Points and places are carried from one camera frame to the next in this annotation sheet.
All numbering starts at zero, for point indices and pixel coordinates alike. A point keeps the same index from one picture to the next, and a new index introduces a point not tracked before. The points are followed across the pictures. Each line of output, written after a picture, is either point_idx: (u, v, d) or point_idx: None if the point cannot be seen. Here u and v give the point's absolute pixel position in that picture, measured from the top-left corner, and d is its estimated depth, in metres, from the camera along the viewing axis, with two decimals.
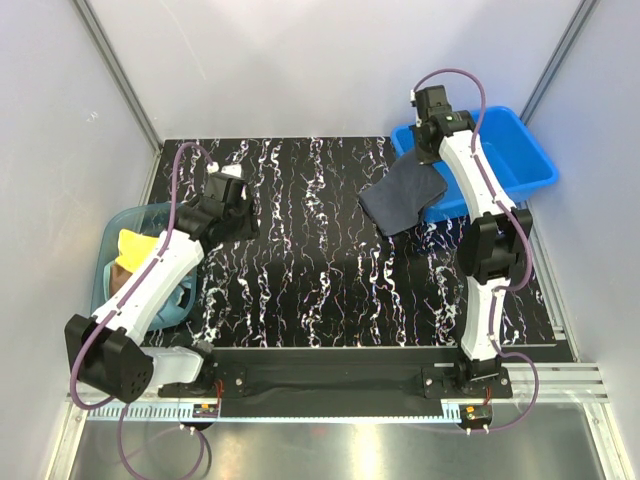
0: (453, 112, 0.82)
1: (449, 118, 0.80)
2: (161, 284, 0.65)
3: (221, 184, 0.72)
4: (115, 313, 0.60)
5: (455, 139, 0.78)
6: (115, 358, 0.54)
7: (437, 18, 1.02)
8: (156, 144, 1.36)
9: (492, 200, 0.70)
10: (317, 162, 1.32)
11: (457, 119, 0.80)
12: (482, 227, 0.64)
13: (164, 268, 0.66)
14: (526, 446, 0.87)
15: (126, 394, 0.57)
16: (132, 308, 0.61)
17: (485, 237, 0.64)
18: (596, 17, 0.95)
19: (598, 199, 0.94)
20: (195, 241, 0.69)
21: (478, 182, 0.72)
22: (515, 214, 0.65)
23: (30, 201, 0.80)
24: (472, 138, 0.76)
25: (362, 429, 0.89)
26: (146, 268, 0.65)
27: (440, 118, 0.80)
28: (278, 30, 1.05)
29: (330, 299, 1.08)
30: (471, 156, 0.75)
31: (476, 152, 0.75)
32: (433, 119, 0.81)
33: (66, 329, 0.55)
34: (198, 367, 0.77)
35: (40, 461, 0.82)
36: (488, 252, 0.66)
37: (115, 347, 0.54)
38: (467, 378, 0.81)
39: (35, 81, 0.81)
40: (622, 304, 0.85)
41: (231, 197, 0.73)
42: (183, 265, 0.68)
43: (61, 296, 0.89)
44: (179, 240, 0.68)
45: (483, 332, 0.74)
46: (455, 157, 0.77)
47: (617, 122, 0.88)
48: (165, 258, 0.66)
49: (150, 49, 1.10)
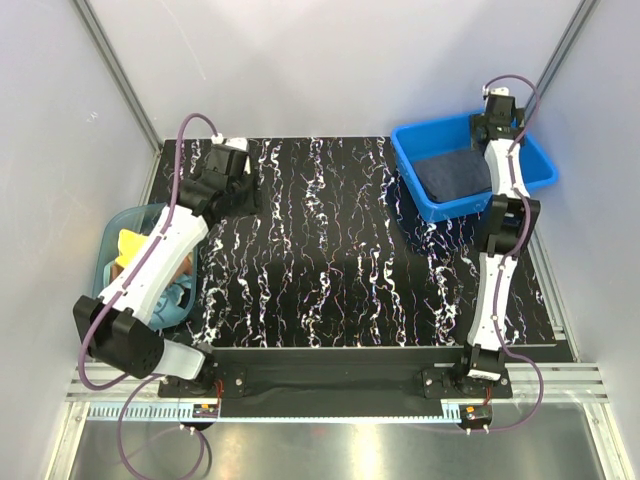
0: (505, 125, 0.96)
1: (499, 130, 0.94)
2: (165, 261, 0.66)
3: (224, 155, 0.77)
4: (121, 295, 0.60)
5: (500, 141, 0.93)
6: (125, 338, 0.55)
7: (437, 17, 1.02)
8: (156, 144, 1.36)
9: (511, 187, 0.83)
10: (317, 162, 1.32)
11: (505, 132, 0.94)
12: (494, 202, 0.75)
13: (167, 246, 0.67)
14: (526, 445, 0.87)
15: (136, 373, 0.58)
16: (138, 288, 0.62)
17: (493, 213, 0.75)
18: (596, 17, 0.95)
19: (597, 200, 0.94)
20: (197, 216, 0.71)
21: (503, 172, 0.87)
22: (529, 202, 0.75)
23: (30, 200, 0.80)
24: (511, 143, 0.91)
25: (362, 429, 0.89)
26: (150, 248, 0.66)
27: (492, 129, 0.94)
28: (278, 31, 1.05)
29: (330, 299, 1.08)
30: (506, 155, 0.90)
31: (512, 154, 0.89)
32: (486, 127, 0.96)
33: (75, 310, 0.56)
34: (199, 365, 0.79)
35: (40, 461, 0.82)
36: (495, 226, 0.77)
37: (123, 327, 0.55)
38: (466, 373, 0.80)
39: (34, 81, 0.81)
40: (623, 304, 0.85)
41: (233, 170, 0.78)
42: (186, 242, 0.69)
43: (62, 297, 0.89)
44: (181, 217, 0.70)
45: (486, 314, 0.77)
46: (492, 154, 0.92)
47: (616, 122, 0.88)
48: (168, 235, 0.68)
49: (150, 49, 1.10)
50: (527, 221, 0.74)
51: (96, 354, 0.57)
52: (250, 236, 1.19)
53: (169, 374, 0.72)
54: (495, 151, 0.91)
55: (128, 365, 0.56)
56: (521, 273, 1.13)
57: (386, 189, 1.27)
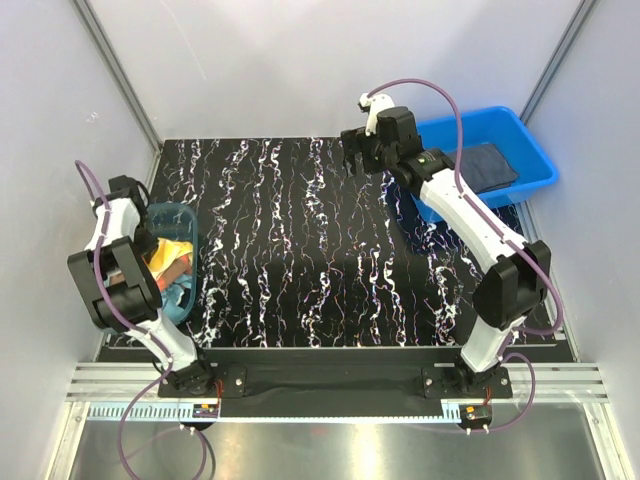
0: (424, 153, 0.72)
1: (422, 162, 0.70)
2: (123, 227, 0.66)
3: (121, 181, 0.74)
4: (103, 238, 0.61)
5: (434, 182, 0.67)
6: (127, 253, 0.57)
7: (437, 16, 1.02)
8: (156, 144, 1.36)
9: (500, 240, 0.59)
10: (317, 162, 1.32)
11: (430, 161, 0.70)
12: (503, 274, 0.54)
13: (117, 212, 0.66)
14: (526, 445, 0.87)
15: (150, 300, 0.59)
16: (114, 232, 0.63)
17: (506, 285, 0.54)
18: (596, 17, 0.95)
19: (597, 200, 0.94)
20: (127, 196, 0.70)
21: (476, 225, 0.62)
22: (531, 252, 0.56)
23: (30, 200, 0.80)
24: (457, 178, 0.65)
25: (362, 429, 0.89)
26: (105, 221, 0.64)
27: (413, 163, 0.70)
28: (278, 30, 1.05)
29: (330, 299, 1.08)
30: (460, 198, 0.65)
31: (465, 192, 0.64)
32: (406, 164, 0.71)
33: (71, 267, 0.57)
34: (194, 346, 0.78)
35: (40, 460, 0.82)
36: (512, 298, 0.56)
37: (121, 243, 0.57)
38: (470, 383, 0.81)
39: (34, 81, 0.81)
40: (623, 304, 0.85)
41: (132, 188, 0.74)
42: (129, 214, 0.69)
43: (61, 296, 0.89)
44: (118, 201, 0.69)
45: (494, 356, 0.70)
46: (440, 202, 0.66)
47: (616, 121, 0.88)
48: (114, 208, 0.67)
49: (150, 48, 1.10)
50: (543, 274, 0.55)
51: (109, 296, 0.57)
52: (250, 236, 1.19)
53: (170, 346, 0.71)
54: None
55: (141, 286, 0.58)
56: None
57: (386, 190, 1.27)
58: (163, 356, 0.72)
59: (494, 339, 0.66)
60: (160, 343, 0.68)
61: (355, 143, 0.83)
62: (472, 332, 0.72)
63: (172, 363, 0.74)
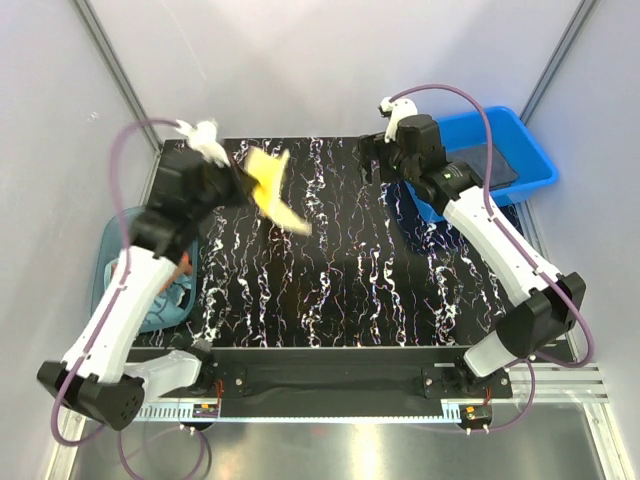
0: (449, 166, 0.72)
1: (447, 178, 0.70)
2: (128, 314, 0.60)
3: (170, 177, 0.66)
4: (83, 360, 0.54)
5: (461, 202, 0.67)
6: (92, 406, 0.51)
7: (437, 16, 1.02)
8: (156, 144, 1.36)
9: (534, 271, 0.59)
10: (317, 162, 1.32)
11: (456, 177, 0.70)
12: (537, 310, 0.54)
13: (127, 299, 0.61)
14: (526, 445, 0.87)
15: (121, 418, 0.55)
16: (101, 349, 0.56)
17: (539, 319, 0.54)
18: (596, 17, 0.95)
19: (597, 201, 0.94)
20: (158, 260, 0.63)
21: (507, 252, 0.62)
22: (563, 285, 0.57)
23: (30, 200, 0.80)
24: (487, 199, 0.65)
25: (362, 429, 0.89)
26: (110, 305, 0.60)
27: (438, 178, 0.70)
28: (278, 31, 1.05)
29: (330, 299, 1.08)
30: (489, 221, 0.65)
31: (495, 214, 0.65)
32: (429, 178, 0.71)
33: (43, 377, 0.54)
34: (197, 371, 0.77)
35: (41, 460, 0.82)
36: (541, 332, 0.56)
37: (89, 395, 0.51)
38: (470, 383, 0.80)
39: (34, 81, 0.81)
40: (622, 304, 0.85)
41: (183, 192, 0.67)
42: (149, 290, 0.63)
43: (61, 297, 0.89)
44: (141, 259, 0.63)
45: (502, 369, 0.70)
46: (467, 223, 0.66)
47: (617, 121, 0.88)
48: (129, 282, 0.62)
49: (150, 48, 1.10)
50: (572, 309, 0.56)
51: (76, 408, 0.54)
52: (250, 236, 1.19)
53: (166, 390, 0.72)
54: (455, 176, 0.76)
55: (108, 418, 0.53)
56: None
57: (386, 189, 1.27)
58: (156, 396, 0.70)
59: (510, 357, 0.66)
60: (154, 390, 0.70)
61: (372, 149, 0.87)
62: (482, 342, 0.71)
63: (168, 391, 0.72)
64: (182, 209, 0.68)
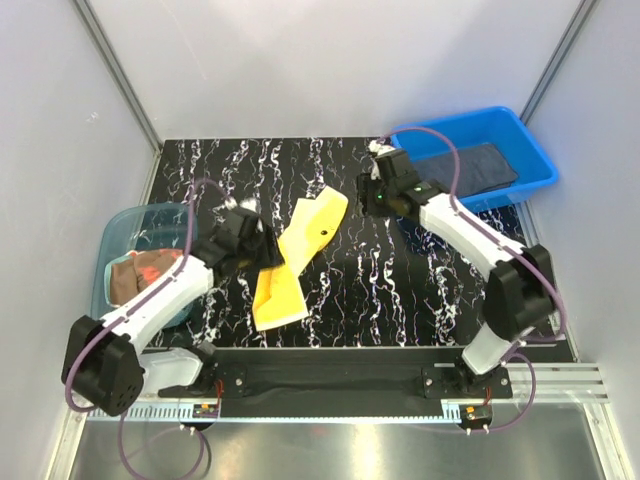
0: (420, 182, 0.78)
1: (419, 191, 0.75)
2: (166, 304, 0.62)
3: (237, 220, 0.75)
4: (123, 320, 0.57)
5: (431, 206, 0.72)
6: (114, 366, 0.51)
7: (437, 16, 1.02)
8: (156, 144, 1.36)
9: (498, 247, 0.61)
10: (317, 162, 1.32)
11: (427, 189, 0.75)
12: (505, 277, 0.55)
13: (172, 291, 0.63)
14: (526, 445, 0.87)
15: (112, 403, 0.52)
16: (140, 318, 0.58)
17: (509, 289, 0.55)
18: (596, 17, 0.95)
19: (598, 200, 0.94)
20: (209, 269, 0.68)
21: (474, 237, 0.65)
22: (530, 256, 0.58)
23: (29, 200, 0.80)
24: (451, 199, 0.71)
25: (362, 430, 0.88)
26: (159, 288, 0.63)
27: (410, 192, 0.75)
28: (278, 30, 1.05)
29: (330, 299, 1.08)
30: (455, 215, 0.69)
31: (459, 209, 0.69)
32: (402, 194, 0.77)
33: (71, 328, 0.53)
34: (197, 371, 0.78)
35: (41, 460, 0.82)
36: (520, 304, 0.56)
37: (116, 353, 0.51)
38: (469, 383, 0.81)
39: (34, 81, 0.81)
40: (623, 305, 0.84)
41: (246, 232, 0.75)
42: (186, 295, 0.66)
43: (61, 297, 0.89)
44: (194, 266, 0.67)
45: (495, 361, 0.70)
46: (439, 224, 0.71)
47: (617, 122, 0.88)
48: (179, 278, 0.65)
49: (151, 48, 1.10)
50: (544, 278, 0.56)
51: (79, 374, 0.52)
52: None
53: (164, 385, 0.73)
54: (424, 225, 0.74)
55: (109, 392, 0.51)
56: None
57: None
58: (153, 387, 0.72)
59: (497, 345, 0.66)
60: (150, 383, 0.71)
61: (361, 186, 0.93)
62: (475, 337, 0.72)
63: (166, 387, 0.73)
64: (233, 244, 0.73)
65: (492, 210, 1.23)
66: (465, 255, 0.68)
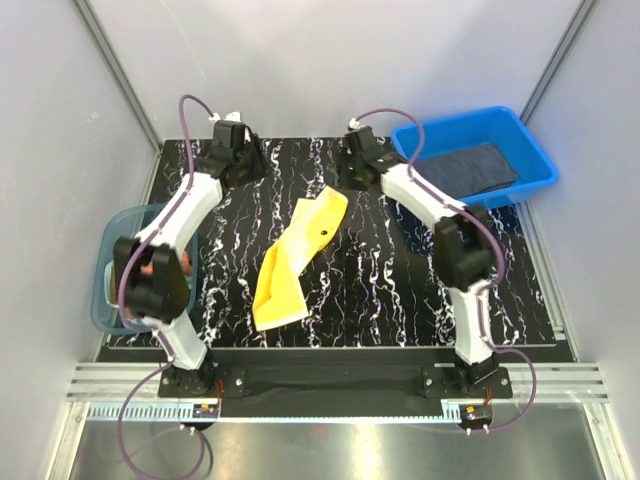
0: (384, 154, 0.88)
1: (382, 162, 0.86)
2: (190, 214, 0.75)
3: (225, 132, 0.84)
4: (157, 233, 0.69)
5: (391, 175, 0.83)
6: (163, 268, 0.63)
7: (437, 16, 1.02)
8: (156, 144, 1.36)
9: (443, 206, 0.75)
10: (317, 162, 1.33)
11: (389, 161, 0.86)
12: (445, 231, 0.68)
13: (190, 201, 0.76)
14: (525, 444, 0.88)
15: (167, 303, 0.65)
16: (170, 229, 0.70)
17: (450, 241, 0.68)
18: (596, 17, 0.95)
19: (598, 200, 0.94)
20: (215, 180, 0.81)
21: (426, 201, 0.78)
22: (471, 211, 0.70)
23: (30, 200, 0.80)
24: (408, 168, 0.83)
25: (362, 429, 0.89)
26: (179, 201, 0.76)
27: (374, 163, 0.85)
28: (278, 30, 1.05)
29: (330, 299, 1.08)
30: (410, 182, 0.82)
31: (414, 176, 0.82)
32: (368, 167, 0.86)
33: (114, 251, 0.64)
34: (200, 357, 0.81)
35: (41, 460, 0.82)
36: (461, 254, 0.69)
37: (162, 258, 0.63)
38: (469, 382, 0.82)
39: (34, 81, 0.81)
40: (623, 304, 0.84)
41: (236, 143, 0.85)
42: (203, 205, 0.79)
43: (61, 296, 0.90)
44: (201, 181, 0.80)
45: (476, 338, 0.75)
46: (398, 188, 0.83)
47: (616, 121, 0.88)
48: (194, 190, 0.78)
49: (151, 48, 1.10)
50: (483, 230, 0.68)
51: (131, 289, 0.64)
52: (250, 236, 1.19)
53: (178, 354, 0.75)
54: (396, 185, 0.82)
55: (164, 295, 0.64)
56: (521, 272, 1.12)
57: None
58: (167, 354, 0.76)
59: (465, 310, 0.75)
60: (168, 344, 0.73)
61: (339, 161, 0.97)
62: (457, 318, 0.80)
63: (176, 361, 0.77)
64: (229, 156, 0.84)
65: (492, 210, 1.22)
66: (415, 212, 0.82)
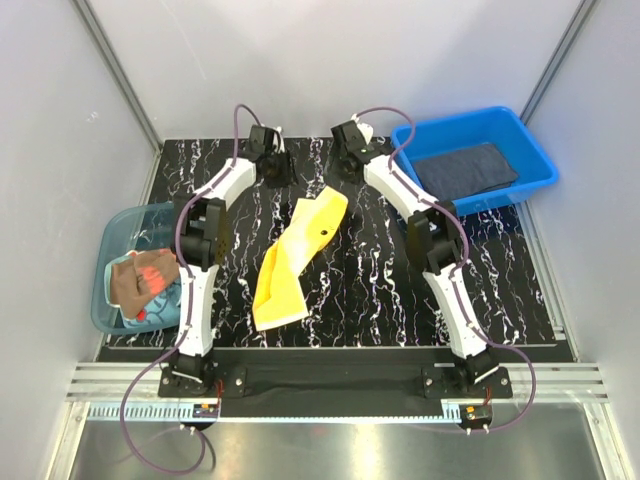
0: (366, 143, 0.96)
1: (364, 151, 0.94)
2: (234, 182, 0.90)
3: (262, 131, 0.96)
4: (210, 191, 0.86)
5: (373, 165, 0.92)
6: (213, 217, 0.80)
7: (437, 15, 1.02)
8: (156, 144, 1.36)
9: (417, 200, 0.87)
10: (317, 162, 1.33)
11: (371, 150, 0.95)
12: (417, 223, 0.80)
13: (235, 173, 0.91)
14: (525, 444, 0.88)
15: (213, 251, 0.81)
16: (219, 191, 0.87)
17: (422, 231, 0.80)
18: (597, 17, 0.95)
19: (598, 199, 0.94)
20: (253, 164, 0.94)
21: (402, 191, 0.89)
22: (442, 205, 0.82)
23: (29, 200, 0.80)
24: (388, 160, 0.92)
25: (362, 429, 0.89)
26: (223, 175, 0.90)
27: (357, 153, 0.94)
28: (278, 30, 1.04)
29: (330, 299, 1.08)
30: (390, 173, 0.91)
31: (392, 168, 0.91)
32: (350, 154, 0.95)
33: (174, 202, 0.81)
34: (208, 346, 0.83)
35: (41, 460, 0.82)
36: (430, 243, 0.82)
37: (214, 208, 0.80)
38: (469, 382, 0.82)
39: (32, 80, 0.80)
40: (624, 304, 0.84)
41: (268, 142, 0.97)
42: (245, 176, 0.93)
43: (61, 296, 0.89)
44: (242, 164, 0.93)
45: (462, 326, 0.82)
46: (379, 180, 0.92)
47: (617, 121, 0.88)
48: (236, 166, 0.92)
49: (151, 48, 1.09)
50: (452, 220, 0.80)
51: (183, 238, 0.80)
52: (250, 236, 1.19)
53: (196, 313, 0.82)
54: (378, 177, 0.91)
55: (212, 240, 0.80)
56: (521, 272, 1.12)
57: None
58: (183, 323, 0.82)
59: (445, 296, 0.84)
60: (191, 300, 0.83)
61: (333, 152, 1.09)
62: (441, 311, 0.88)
63: (188, 335, 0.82)
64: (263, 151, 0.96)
65: (492, 210, 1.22)
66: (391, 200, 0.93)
